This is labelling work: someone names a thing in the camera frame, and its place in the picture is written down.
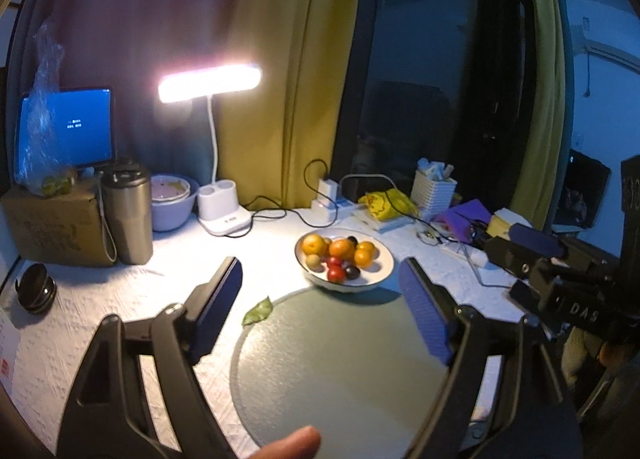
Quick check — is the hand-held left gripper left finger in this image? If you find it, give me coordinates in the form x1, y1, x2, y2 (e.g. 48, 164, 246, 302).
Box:
57, 255, 244, 459

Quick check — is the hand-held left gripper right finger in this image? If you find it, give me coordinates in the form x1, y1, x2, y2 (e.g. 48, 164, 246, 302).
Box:
397, 256, 583, 459

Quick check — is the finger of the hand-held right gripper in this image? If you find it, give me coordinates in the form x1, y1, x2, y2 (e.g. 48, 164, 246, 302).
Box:
484, 236, 558, 286
509, 223, 621, 282

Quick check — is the white round plate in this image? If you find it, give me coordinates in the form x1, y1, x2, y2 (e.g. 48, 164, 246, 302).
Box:
294, 228, 396, 294

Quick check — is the round grey glass mat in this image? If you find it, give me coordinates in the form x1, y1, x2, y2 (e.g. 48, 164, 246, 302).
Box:
230, 286, 501, 456

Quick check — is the person's right hand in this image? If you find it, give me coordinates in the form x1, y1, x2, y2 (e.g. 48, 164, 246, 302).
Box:
597, 339, 640, 375

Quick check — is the person's left hand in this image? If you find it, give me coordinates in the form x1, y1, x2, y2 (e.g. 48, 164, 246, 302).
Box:
252, 425, 322, 459

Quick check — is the yellow box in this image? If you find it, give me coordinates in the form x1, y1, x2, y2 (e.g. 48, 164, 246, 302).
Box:
486, 208, 521, 240

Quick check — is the green leaf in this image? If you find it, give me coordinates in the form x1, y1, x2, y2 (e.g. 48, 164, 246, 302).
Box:
241, 295, 273, 326

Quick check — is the white flat strip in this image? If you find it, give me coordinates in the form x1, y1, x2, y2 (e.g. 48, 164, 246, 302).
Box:
440, 239, 488, 267

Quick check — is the purple cloth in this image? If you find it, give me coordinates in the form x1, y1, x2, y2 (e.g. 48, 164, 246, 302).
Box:
431, 199, 496, 245

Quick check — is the white textured tablecloth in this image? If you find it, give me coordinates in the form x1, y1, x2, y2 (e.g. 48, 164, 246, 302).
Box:
0, 206, 531, 455

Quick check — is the dark framed picture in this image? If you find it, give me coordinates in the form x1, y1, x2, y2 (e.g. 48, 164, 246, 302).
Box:
555, 149, 612, 227

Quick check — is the white desk lamp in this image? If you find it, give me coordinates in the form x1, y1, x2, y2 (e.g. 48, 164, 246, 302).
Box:
157, 64, 262, 236

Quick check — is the white flat box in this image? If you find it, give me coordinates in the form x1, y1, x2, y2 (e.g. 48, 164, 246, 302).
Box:
352, 209, 416, 234

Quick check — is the white perforated basket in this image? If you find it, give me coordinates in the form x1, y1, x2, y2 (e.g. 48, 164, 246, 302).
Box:
410, 169, 458, 220

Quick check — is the pale purple bowl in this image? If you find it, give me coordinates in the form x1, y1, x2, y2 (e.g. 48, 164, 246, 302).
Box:
150, 174, 201, 232

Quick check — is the large orange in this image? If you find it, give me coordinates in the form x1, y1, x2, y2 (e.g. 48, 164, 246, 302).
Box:
301, 234, 331, 256

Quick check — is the yellow snack bag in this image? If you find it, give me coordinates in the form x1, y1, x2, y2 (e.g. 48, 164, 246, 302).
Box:
357, 189, 418, 220

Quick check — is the pale crumpled packet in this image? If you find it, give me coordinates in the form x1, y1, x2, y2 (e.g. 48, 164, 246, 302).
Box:
416, 158, 456, 181

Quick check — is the small white bowl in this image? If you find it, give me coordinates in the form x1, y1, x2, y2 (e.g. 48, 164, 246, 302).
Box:
151, 175, 192, 202

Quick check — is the steel tumbler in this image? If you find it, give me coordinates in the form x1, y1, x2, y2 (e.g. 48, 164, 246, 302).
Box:
101, 159, 154, 265

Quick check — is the white power strip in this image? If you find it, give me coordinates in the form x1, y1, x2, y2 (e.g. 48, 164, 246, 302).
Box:
311, 196, 371, 222

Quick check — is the olive curtain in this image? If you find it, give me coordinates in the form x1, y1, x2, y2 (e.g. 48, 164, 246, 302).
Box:
510, 0, 576, 230

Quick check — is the black round cap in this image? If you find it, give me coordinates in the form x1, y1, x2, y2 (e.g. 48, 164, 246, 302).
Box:
15, 263, 58, 315

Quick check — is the cardboard box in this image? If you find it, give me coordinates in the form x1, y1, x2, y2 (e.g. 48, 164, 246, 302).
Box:
0, 176, 118, 267

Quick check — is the dark window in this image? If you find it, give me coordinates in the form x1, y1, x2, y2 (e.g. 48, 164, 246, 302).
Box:
332, 0, 541, 235

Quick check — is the white air conditioner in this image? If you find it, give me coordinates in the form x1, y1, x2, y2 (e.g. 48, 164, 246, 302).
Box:
575, 24, 640, 71

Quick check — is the white paper with red mark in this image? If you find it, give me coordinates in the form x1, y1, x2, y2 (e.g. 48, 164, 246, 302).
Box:
0, 309, 22, 390

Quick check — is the laptop screen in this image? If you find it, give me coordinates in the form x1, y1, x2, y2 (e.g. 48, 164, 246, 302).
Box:
19, 86, 117, 180

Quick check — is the yellow curtain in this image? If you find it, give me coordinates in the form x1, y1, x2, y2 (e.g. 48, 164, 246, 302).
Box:
220, 0, 366, 210

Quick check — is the clear plastic bag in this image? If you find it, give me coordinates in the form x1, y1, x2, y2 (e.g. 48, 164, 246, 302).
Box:
15, 19, 78, 197

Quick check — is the dark curtain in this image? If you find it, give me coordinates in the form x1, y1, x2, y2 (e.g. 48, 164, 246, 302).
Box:
10, 0, 261, 190

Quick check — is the white cable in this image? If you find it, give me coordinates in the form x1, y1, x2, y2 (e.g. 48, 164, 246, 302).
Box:
340, 173, 401, 205

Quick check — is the black cable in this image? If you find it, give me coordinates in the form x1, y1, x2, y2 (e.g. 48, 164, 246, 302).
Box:
225, 159, 331, 240

